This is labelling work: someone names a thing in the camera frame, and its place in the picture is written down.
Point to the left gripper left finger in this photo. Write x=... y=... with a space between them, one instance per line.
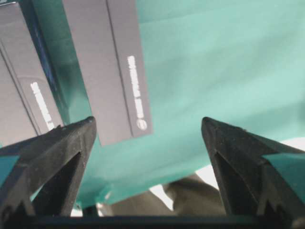
x=46 y=171

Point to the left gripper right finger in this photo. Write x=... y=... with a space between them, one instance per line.
x=255 y=174

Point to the black camera box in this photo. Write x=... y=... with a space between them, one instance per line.
x=29 y=94
x=106 y=38

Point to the green table cloth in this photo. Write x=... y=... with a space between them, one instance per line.
x=237 y=61

